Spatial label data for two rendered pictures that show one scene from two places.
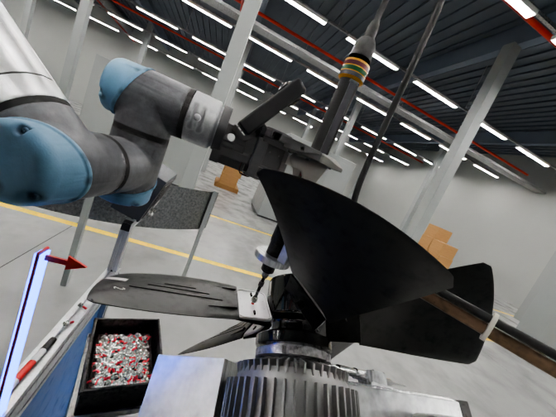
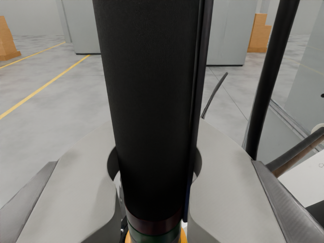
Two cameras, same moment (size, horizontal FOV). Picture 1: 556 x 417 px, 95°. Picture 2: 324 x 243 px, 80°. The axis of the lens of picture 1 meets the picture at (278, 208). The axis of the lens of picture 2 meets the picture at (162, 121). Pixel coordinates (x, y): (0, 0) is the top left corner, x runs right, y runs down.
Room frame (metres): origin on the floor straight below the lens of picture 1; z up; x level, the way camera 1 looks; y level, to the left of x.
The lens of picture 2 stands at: (0.43, 0.04, 1.55)
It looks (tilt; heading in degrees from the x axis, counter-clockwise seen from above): 31 degrees down; 287
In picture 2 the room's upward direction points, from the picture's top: straight up
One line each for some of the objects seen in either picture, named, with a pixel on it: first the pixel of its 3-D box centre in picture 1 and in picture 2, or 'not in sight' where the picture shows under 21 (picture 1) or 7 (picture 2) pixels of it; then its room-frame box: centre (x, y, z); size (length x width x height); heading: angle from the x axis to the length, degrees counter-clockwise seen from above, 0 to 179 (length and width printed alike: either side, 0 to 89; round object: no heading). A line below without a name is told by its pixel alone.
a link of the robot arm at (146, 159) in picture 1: (126, 165); not in sight; (0.36, 0.23, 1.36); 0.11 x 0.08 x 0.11; 4
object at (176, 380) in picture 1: (189, 398); not in sight; (0.41, 0.01, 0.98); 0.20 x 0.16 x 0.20; 17
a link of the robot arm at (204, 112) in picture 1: (204, 122); not in sight; (0.39, 0.15, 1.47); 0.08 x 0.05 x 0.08; 17
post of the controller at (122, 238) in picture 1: (120, 246); not in sight; (0.86, 0.47, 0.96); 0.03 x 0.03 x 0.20; 17
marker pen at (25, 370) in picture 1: (31, 363); not in sight; (0.45, 0.35, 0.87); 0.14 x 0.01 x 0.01; 15
